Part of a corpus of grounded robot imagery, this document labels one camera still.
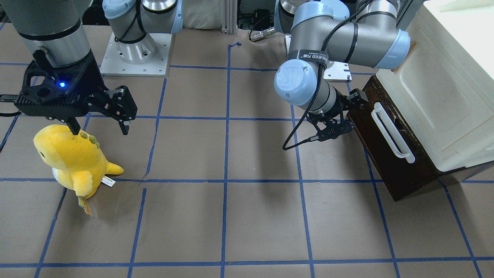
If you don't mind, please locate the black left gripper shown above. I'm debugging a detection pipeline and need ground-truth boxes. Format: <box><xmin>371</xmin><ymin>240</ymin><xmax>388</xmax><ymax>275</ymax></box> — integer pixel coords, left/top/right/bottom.
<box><xmin>309</xmin><ymin>88</ymin><xmax>369</xmax><ymax>141</ymax></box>

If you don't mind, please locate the white sewn label on plush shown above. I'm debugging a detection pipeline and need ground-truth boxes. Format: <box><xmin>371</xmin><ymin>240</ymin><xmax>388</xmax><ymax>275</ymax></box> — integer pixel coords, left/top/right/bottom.
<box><xmin>101</xmin><ymin>176</ymin><xmax>116</xmax><ymax>188</ymax></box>

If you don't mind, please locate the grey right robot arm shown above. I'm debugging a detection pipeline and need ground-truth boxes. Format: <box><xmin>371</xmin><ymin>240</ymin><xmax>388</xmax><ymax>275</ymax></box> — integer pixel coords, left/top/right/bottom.
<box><xmin>1</xmin><ymin>0</ymin><xmax>183</xmax><ymax>135</ymax></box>

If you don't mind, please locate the dark brown wooden drawer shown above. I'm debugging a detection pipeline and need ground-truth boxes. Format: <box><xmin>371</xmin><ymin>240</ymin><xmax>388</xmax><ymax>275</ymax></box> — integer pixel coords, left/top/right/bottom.
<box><xmin>348</xmin><ymin>76</ymin><xmax>467</xmax><ymax>201</ymax></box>

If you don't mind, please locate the cardboard hang tag on plush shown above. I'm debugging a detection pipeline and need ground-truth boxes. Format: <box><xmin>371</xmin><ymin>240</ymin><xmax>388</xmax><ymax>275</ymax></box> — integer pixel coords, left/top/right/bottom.
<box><xmin>78</xmin><ymin>197</ymin><xmax>92</xmax><ymax>215</ymax></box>

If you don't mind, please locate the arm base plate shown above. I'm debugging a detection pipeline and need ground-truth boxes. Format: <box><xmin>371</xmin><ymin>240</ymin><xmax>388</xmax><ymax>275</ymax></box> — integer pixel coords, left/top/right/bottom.
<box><xmin>100</xmin><ymin>33</ymin><xmax>174</xmax><ymax>77</ymax></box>
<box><xmin>323</xmin><ymin>61</ymin><xmax>352</xmax><ymax>82</ymax></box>

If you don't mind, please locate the yellow plush dinosaur toy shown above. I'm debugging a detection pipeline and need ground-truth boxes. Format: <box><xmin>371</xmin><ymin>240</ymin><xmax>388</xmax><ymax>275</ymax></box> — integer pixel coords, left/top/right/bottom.
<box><xmin>33</xmin><ymin>124</ymin><xmax>124</xmax><ymax>199</ymax></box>

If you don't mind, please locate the aluminium frame post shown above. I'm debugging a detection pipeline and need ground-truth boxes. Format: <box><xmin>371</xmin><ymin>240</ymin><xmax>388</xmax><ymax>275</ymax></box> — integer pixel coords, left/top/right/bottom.
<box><xmin>221</xmin><ymin>0</ymin><xmax>239</xmax><ymax>36</ymax></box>

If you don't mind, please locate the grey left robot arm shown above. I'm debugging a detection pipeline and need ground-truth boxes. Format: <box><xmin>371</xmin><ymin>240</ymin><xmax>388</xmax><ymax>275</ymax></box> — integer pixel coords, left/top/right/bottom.
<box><xmin>274</xmin><ymin>0</ymin><xmax>411</xmax><ymax>142</ymax></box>

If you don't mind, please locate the white drawer handle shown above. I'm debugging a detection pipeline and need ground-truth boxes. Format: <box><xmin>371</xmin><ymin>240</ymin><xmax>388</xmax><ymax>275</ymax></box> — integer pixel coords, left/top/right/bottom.
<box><xmin>371</xmin><ymin>102</ymin><xmax>415</xmax><ymax>164</ymax></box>

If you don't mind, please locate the cream plastic storage box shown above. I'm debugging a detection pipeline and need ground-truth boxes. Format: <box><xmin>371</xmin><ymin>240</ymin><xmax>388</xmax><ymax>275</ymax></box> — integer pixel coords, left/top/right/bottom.
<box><xmin>376</xmin><ymin>0</ymin><xmax>494</xmax><ymax>172</ymax></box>

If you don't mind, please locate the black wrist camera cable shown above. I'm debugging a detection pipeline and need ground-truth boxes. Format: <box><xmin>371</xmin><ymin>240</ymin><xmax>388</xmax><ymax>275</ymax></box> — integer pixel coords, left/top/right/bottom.
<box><xmin>282</xmin><ymin>0</ymin><xmax>371</xmax><ymax>151</ymax></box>

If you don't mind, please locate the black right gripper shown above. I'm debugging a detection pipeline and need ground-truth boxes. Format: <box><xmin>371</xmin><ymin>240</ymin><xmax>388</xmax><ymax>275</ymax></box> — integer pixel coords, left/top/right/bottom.
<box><xmin>15</xmin><ymin>50</ymin><xmax>138</xmax><ymax>136</ymax></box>

